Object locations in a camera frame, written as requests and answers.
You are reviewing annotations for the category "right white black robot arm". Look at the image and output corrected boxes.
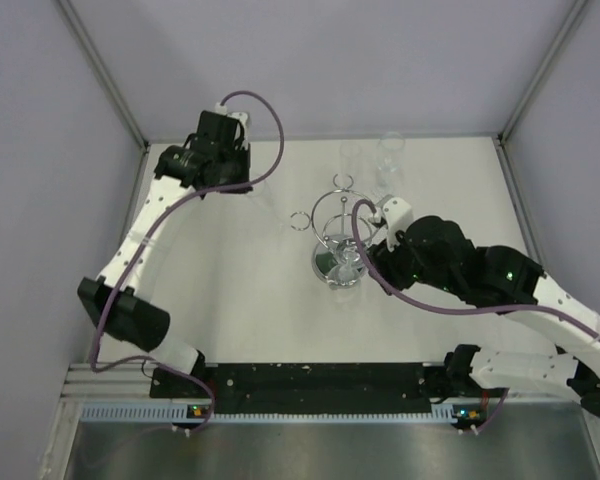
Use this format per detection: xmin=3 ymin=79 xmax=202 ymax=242
xmin=366 ymin=214 xmax=600 ymax=418

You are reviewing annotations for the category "ribbed clear flute glass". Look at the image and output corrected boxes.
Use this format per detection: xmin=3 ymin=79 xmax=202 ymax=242
xmin=247 ymin=181 xmax=279 ymax=220

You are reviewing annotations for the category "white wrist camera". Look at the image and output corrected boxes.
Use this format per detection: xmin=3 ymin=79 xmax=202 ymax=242
xmin=368 ymin=195 xmax=415 ymax=252
xmin=214 ymin=102 xmax=251 ymax=150

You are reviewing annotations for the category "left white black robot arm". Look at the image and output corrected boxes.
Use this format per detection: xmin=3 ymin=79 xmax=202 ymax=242
xmin=77 ymin=105 xmax=252 ymax=397

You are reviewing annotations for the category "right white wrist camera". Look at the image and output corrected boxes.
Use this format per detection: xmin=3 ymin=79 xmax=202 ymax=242
xmin=368 ymin=195 xmax=415 ymax=252

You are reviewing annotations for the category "clear wine glass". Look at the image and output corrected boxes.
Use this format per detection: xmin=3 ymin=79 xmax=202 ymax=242
xmin=374 ymin=132 xmax=405 ymax=198
xmin=311 ymin=237 xmax=367 ymax=290

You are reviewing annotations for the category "slotted cable duct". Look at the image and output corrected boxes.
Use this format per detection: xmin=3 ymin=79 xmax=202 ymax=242
xmin=79 ymin=402 xmax=484 ymax=424

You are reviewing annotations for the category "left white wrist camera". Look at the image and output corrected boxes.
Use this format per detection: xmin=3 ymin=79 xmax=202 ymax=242
xmin=214 ymin=102 xmax=251 ymax=150

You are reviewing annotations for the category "clear champagne flute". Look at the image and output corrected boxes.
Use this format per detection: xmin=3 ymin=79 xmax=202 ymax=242
xmin=338 ymin=141 xmax=362 ymax=188

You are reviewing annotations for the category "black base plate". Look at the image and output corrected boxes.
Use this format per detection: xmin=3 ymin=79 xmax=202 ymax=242
xmin=149 ymin=360 xmax=506 ymax=416

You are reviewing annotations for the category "chrome wine glass rack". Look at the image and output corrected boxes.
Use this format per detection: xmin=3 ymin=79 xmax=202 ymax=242
xmin=289 ymin=174 xmax=378 ymax=290

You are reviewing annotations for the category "aluminium frame rail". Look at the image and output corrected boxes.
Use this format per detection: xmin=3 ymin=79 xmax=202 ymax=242
xmin=53 ymin=0 xmax=149 ymax=151

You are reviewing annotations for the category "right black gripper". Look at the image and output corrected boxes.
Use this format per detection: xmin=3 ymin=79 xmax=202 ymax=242
xmin=366 ymin=222 xmax=459 ymax=296

